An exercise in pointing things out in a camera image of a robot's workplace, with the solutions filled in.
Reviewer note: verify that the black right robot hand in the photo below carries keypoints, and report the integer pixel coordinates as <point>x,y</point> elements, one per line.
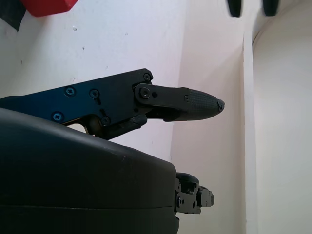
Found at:
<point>73,175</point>

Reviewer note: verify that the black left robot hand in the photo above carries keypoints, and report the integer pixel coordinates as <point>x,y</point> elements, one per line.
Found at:
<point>235,7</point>

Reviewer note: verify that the red block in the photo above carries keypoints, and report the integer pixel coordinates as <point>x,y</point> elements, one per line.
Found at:
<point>48,7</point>

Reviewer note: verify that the black tape strip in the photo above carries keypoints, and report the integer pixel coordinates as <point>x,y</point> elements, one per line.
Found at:
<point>11,12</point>

